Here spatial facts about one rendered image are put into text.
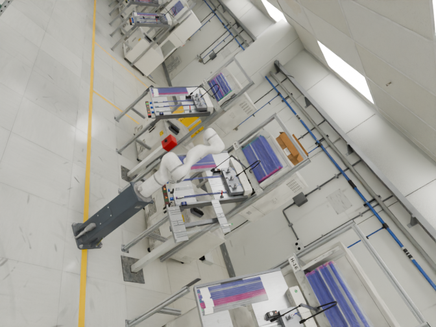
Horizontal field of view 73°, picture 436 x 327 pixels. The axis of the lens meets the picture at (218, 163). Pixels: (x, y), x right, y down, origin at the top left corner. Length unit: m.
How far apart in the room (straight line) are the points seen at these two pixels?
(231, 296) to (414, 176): 2.69
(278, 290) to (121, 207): 1.39
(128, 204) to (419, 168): 3.29
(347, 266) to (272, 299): 0.62
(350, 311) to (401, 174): 2.27
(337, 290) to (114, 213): 1.76
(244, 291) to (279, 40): 4.54
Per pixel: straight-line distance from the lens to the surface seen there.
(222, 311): 2.31
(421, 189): 4.08
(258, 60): 5.84
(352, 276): 2.52
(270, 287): 2.47
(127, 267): 3.02
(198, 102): 3.99
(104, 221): 2.62
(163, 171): 2.33
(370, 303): 2.48
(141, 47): 6.90
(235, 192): 2.86
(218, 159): 3.25
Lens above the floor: 1.95
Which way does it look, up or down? 15 degrees down
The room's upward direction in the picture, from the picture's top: 53 degrees clockwise
